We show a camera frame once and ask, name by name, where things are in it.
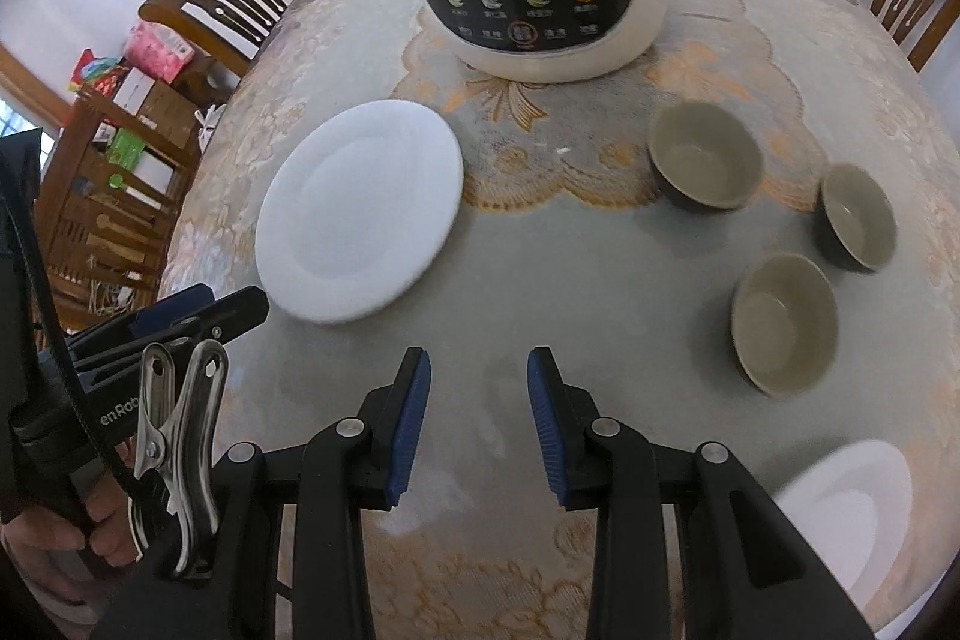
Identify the wooden chair far left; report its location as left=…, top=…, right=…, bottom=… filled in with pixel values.
left=139, top=0, right=290, bottom=78

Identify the lace tablecloth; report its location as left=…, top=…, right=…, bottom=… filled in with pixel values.
left=163, top=0, right=958, bottom=638

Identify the dark bowl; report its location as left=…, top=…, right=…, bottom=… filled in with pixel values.
left=814, top=163, right=898, bottom=275
left=646, top=101, right=765, bottom=213
left=729, top=253, right=839, bottom=399

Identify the pink box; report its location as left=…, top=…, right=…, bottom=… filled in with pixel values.
left=124, top=19, right=195, bottom=85

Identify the large white plate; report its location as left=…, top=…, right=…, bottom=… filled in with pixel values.
left=775, top=440, right=913, bottom=611

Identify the medium white plate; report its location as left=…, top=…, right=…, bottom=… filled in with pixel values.
left=256, top=99, right=464, bottom=325

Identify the metal clip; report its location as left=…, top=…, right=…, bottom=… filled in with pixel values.
left=128, top=339, right=228, bottom=578

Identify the wooden chair near left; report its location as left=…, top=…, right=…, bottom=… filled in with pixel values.
left=34, top=86, right=200, bottom=331

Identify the person hand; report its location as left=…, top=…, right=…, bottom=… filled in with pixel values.
left=2, top=474, right=139, bottom=638

